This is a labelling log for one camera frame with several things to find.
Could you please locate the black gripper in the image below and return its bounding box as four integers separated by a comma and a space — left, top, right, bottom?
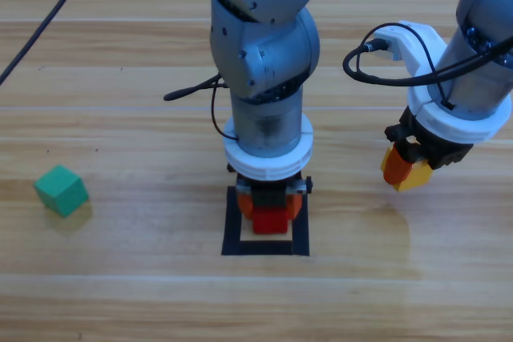
382, 105, 475, 187
226, 161, 313, 222

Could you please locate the red wooden cube block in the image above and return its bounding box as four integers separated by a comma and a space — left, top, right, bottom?
252, 207, 290, 235

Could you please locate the yellow wooden cube block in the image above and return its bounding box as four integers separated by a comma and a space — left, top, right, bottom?
379, 147, 434, 193

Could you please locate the green wooden cube block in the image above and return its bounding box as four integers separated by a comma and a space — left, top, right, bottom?
33, 163, 91, 219

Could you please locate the black tape square outline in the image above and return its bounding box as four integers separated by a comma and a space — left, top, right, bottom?
220, 184, 311, 258

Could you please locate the arm thin black wire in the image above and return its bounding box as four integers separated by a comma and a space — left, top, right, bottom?
360, 21, 458, 111
211, 75, 240, 143

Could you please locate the wrist camera black cable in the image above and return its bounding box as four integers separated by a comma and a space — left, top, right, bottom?
163, 74, 230, 102
342, 37, 513, 87

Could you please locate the thick black hanging cable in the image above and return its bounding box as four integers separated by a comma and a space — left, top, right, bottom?
0, 0, 96, 86

